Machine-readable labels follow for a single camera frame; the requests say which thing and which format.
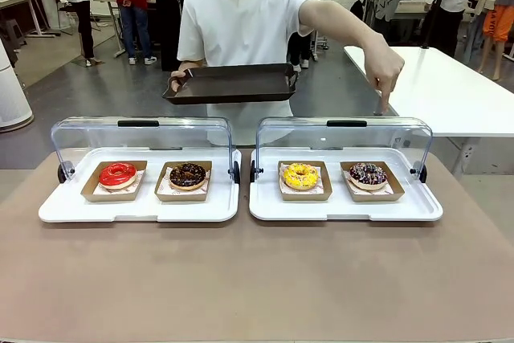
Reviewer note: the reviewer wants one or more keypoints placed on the person's right hand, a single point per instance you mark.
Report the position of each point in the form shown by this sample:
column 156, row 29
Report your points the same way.
column 175, row 82

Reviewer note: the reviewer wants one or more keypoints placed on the person's left hand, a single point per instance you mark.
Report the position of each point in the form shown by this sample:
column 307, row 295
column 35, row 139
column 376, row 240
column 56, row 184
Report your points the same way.
column 385, row 64

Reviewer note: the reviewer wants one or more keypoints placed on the dark brown serving tray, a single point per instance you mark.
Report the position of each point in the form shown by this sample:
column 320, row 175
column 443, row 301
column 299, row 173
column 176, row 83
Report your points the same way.
column 233, row 84

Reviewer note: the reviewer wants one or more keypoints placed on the paper liner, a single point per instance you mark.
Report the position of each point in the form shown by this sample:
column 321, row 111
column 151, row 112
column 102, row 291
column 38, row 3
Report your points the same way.
column 116, row 191
column 286, row 190
column 361, row 191
column 164, row 188

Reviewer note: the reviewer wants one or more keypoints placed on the purple sprinkled chocolate donut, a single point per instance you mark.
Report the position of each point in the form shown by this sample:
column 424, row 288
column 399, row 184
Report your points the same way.
column 377, row 197

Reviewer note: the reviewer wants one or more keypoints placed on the person's left forearm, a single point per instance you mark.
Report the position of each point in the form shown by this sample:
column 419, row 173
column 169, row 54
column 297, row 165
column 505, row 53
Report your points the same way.
column 341, row 21

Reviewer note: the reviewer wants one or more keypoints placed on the person's right forearm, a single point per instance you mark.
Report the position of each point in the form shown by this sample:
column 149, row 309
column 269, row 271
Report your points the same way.
column 185, row 66

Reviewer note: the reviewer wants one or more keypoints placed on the person in white t-shirt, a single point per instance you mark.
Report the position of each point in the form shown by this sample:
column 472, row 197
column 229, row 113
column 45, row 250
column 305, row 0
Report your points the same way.
column 241, row 17

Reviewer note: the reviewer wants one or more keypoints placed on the chocolate glazed donut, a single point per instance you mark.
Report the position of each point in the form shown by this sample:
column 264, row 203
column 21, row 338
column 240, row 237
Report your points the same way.
column 178, row 178

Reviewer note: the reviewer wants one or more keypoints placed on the paper liner under chocolate donut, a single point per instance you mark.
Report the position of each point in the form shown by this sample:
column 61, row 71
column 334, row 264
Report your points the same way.
column 164, row 188

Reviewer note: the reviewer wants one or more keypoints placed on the red glazed donut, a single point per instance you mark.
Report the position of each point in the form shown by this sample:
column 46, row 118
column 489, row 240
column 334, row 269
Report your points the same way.
column 108, row 176
column 112, row 197

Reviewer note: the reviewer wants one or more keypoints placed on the paper liner under red donut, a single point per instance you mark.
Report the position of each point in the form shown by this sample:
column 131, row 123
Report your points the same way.
column 116, row 191

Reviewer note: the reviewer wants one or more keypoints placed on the yellow sprinkled donut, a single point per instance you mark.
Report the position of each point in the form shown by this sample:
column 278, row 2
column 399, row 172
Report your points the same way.
column 291, row 176

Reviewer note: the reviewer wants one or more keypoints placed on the paper liner under yellow donut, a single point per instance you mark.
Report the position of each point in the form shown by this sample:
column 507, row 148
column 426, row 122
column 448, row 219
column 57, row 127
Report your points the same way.
column 286, row 190

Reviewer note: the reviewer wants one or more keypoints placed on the yellow glazed donut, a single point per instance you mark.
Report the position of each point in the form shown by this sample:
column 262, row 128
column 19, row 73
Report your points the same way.
column 305, row 196

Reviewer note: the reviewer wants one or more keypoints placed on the black backpack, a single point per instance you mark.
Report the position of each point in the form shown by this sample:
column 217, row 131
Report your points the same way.
column 356, row 9

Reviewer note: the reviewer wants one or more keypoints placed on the clear plastic display lid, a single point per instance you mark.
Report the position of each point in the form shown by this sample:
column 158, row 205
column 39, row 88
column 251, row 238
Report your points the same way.
column 140, row 134
column 341, row 134

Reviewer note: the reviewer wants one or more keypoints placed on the large white table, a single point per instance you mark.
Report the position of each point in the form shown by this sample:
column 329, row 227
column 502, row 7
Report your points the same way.
column 441, row 90

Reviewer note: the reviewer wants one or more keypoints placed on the white workbench with clutter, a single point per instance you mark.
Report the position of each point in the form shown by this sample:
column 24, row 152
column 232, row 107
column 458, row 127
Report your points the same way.
column 415, row 7

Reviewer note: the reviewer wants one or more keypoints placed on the mannequin with orange shorts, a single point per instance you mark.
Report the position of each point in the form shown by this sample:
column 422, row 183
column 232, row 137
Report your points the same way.
column 496, row 21

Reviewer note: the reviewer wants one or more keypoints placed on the white display tray base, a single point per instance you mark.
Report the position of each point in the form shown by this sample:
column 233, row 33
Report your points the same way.
column 148, row 210
column 341, row 208

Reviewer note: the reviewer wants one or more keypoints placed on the black office chair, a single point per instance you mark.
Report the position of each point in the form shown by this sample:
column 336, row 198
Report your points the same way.
column 60, row 1

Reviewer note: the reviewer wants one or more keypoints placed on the white round air purifier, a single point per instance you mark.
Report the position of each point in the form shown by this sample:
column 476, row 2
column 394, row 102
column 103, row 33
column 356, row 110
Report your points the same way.
column 12, row 94

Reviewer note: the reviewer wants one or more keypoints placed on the grey plastic stool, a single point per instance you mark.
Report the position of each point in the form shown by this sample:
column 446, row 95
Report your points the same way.
column 14, row 33

